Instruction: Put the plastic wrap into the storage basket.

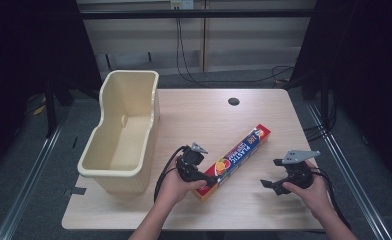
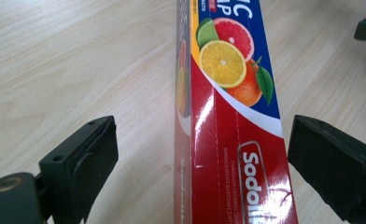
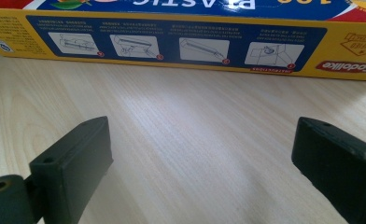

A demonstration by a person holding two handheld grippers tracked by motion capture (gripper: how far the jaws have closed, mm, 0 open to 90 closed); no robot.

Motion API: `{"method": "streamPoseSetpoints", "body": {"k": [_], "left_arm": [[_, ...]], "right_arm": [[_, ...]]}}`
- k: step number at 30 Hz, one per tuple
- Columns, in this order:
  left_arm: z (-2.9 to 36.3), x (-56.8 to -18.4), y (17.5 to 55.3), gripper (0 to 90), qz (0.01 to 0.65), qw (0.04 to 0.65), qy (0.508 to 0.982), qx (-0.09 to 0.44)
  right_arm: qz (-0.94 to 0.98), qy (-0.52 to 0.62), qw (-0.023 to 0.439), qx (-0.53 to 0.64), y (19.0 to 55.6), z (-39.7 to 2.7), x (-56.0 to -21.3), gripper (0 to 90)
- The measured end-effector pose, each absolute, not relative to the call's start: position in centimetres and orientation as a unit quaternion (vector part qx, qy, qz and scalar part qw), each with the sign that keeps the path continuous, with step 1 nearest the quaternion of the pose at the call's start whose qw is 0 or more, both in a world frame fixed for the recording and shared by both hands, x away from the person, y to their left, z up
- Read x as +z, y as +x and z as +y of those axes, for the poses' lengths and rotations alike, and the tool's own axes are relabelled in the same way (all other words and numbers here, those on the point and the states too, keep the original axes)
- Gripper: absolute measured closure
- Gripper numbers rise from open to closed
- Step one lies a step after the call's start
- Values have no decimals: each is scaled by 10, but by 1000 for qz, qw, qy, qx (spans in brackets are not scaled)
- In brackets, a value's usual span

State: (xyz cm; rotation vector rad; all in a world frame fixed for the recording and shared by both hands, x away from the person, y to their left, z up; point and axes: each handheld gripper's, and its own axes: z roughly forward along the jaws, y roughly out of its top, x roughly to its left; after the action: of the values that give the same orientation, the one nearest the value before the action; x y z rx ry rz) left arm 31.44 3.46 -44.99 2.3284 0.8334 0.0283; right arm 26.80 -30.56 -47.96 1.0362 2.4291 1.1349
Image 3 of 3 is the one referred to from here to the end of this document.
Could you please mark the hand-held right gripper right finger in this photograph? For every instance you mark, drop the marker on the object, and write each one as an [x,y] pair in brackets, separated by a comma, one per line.
[336,168]

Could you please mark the yellow and blue wrap box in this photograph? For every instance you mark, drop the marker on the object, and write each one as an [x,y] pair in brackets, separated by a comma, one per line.
[327,56]

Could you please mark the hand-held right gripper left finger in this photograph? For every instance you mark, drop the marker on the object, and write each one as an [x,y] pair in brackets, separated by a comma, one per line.
[75,174]

